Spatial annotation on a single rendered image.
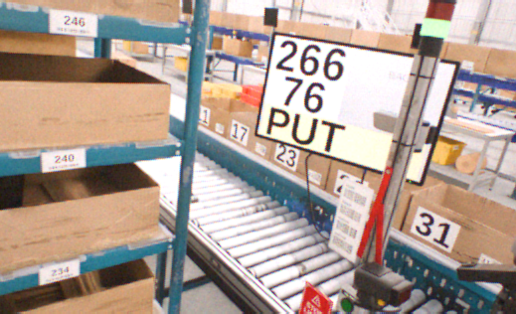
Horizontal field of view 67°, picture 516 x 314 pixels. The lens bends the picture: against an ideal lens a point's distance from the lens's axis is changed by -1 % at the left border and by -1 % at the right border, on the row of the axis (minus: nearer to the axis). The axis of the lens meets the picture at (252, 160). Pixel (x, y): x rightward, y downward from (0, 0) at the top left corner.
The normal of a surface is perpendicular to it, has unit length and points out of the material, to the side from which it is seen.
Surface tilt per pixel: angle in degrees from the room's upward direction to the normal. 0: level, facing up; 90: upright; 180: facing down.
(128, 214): 91
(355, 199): 90
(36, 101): 91
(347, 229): 90
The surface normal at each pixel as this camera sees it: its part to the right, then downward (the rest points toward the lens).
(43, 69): 0.60, 0.33
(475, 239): -0.77, 0.11
